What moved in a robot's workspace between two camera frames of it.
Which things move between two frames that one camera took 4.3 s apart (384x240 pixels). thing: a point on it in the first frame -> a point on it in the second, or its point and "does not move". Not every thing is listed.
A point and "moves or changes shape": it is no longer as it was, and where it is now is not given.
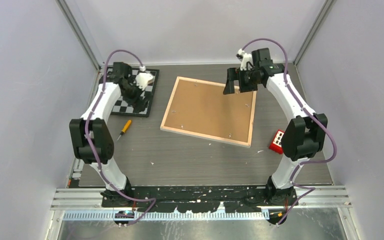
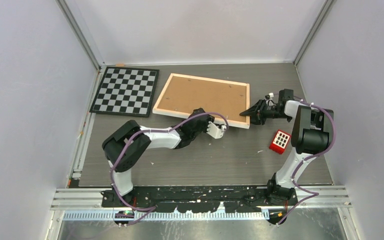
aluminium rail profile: x=75 y=198 does not move
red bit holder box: x=276 y=143 does not move
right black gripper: x=233 y=74 -> x=258 y=118
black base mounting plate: x=200 y=199 does not move
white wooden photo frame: x=200 y=109 moves or changes shape
